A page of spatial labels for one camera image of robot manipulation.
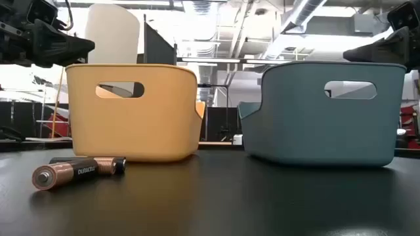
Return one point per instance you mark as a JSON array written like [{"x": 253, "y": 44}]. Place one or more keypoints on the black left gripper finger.
[{"x": 62, "y": 49}]

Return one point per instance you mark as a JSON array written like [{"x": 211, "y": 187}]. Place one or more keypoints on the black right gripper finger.
[{"x": 387, "y": 50}]

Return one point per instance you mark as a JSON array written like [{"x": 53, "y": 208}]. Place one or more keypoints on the white cylindrical lamp shade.
[{"x": 113, "y": 36}]

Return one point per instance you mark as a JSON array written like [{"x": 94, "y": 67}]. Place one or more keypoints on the red storage bin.
[
  {"x": 410, "y": 118},
  {"x": 59, "y": 126}
]

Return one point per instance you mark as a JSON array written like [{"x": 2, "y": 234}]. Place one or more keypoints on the white round cap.
[{"x": 401, "y": 131}]

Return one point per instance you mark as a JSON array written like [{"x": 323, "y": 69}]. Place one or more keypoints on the black divider panel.
[{"x": 157, "y": 49}]

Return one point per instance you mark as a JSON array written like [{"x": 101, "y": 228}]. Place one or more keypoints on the yellow plastic bin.
[{"x": 131, "y": 131}]

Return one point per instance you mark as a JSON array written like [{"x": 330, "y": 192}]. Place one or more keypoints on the teal plastic bin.
[{"x": 311, "y": 131}]

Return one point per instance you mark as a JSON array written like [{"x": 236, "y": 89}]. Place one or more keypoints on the slim copper black battery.
[{"x": 105, "y": 165}]

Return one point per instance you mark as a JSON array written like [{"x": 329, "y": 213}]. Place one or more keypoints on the Duracell copper black battery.
[{"x": 62, "y": 173}]

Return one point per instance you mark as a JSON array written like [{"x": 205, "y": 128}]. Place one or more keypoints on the small white box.
[{"x": 237, "y": 139}]

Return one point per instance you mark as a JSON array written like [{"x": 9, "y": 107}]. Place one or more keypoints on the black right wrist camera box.
[{"x": 405, "y": 14}]

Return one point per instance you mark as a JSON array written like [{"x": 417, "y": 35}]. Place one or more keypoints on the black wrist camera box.
[
  {"x": 41, "y": 11},
  {"x": 405, "y": 14}
]

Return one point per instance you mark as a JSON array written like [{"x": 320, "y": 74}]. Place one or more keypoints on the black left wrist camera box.
[{"x": 41, "y": 11}]

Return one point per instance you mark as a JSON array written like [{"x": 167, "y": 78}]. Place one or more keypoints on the black metal stand frame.
[{"x": 227, "y": 111}]

